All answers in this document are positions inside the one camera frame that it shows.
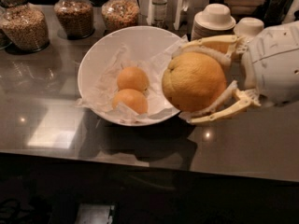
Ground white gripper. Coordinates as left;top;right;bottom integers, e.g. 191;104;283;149
172;21;299;125

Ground orange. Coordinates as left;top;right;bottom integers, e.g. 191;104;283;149
162;52;227;112
112;89;148;114
117;66;150;92

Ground white bowl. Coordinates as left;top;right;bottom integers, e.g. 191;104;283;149
77;25;185;127

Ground large stack paper bowls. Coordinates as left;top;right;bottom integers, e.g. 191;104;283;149
191;4;236;40

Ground small stack paper bowls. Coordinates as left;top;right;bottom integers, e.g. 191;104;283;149
234;17;264;37

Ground white stand behind bottle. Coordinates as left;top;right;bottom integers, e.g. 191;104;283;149
138;0;209;31

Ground clear glass bottle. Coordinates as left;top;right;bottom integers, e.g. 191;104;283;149
151;0;167;28

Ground right glass cereal jar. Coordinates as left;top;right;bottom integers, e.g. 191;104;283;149
101;0;139;32

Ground glass cereal jar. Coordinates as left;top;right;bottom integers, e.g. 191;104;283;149
54;0;94;39
101;0;139;32
0;0;50;52

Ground white crumpled paper liner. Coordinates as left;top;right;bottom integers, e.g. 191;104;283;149
76;35;190;125

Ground middle glass cereal jar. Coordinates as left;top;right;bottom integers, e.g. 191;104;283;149
54;0;94;39

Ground grey box below counter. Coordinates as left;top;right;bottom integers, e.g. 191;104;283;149
74;203;115;224

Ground left glass cereal jar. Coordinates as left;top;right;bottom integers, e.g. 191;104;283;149
0;0;50;52

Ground partial glass jar far left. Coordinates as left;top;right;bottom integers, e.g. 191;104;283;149
0;7;11;49

